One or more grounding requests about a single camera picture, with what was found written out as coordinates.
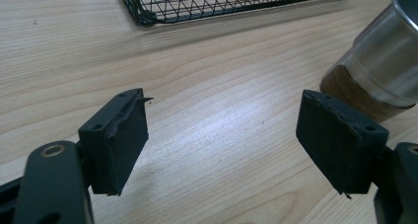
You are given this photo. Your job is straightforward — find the black wire mesh basket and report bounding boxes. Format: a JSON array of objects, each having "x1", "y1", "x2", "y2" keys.
[{"x1": 115, "y1": 0, "x2": 351, "y2": 27}]

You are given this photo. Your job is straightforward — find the steel cup with wooden base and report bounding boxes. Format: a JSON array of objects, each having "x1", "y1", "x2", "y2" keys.
[{"x1": 319, "y1": 0, "x2": 418, "y2": 124}]

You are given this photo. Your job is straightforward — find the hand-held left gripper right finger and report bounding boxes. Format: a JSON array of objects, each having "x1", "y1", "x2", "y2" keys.
[{"x1": 295, "y1": 89, "x2": 390, "y2": 199}]

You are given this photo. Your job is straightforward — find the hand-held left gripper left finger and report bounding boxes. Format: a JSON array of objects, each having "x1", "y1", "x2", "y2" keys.
[{"x1": 78, "y1": 88, "x2": 154, "y2": 197}]

